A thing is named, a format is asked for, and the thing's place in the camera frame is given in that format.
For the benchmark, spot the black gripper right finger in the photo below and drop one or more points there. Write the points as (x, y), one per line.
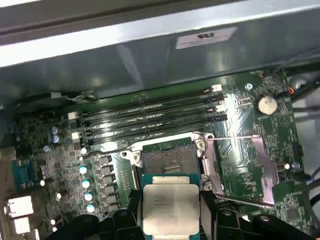
(225, 225)

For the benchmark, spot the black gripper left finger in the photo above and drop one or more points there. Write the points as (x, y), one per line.
(122, 225)

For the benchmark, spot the silver CPU green substrate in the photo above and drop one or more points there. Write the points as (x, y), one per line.
(170, 207)

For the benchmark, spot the CPU socket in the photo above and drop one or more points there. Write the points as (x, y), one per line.
(170, 157)

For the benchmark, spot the green motherboard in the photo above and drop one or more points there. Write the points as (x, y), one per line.
(285, 130)

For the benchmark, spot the round coin battery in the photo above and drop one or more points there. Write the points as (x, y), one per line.
(266, 105)

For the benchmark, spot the black and silver PC case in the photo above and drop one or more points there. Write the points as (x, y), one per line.
(75, 70)

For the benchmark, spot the white case sticker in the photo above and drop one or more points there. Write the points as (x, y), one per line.
(206, 37)

